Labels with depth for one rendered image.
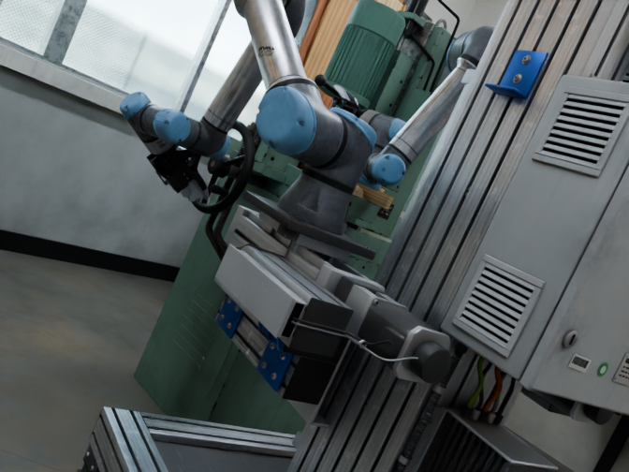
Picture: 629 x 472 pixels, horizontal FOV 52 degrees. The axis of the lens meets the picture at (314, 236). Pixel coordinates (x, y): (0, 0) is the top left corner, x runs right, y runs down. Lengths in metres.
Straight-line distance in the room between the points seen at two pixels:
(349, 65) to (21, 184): 1.68
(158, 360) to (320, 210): 1.14
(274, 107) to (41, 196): 2.12
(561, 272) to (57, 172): 2.56
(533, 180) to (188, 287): 1.38
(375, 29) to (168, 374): 1.29
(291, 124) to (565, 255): 0.52
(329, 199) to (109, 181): 2.14
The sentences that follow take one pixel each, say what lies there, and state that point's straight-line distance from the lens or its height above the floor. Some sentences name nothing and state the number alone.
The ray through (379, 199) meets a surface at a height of 0.92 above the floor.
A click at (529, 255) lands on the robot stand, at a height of 0.94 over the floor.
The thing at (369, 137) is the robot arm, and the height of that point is 1.02.
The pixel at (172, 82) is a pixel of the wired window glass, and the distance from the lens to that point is 3.43.
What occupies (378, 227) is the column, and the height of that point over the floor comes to 0.83.
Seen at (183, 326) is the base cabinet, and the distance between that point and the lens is 2.18.
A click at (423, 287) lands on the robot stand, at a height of 0.80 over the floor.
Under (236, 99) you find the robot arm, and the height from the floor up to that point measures 0.99.
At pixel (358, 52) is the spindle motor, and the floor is 1.30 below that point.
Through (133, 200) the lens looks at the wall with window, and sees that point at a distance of 3.42.
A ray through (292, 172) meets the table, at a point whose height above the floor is 0.88.
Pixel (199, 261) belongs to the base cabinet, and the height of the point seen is 0.48.
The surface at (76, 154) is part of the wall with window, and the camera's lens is 3.20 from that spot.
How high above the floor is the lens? 0.92
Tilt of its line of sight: 6 degrees down
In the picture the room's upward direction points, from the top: 25 degrees clockwise
